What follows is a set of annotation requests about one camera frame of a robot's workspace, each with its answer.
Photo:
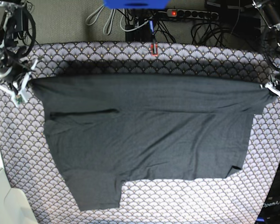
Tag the dark grey T-shirt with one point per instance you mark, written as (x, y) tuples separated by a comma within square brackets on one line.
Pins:
[(108, 129)]

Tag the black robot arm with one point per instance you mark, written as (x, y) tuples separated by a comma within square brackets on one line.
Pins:
[(17, 39), (269, 11)]

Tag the fan-patterned table cloth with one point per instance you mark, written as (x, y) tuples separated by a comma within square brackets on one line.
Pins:
[(237, 199)]

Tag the black power strip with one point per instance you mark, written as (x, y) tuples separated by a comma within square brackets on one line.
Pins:
[(192, 14)]

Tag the white plastic bin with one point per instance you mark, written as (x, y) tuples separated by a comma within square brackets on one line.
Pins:
[(14, 206)]

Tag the red and black clamp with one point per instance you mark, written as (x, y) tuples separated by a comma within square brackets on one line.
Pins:
[(154, 49)]

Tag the black OpenArm base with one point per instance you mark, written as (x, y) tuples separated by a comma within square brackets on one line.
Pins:
[(270, 213)]

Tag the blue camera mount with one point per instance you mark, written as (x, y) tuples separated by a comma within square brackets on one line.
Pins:
[(136, 4)]

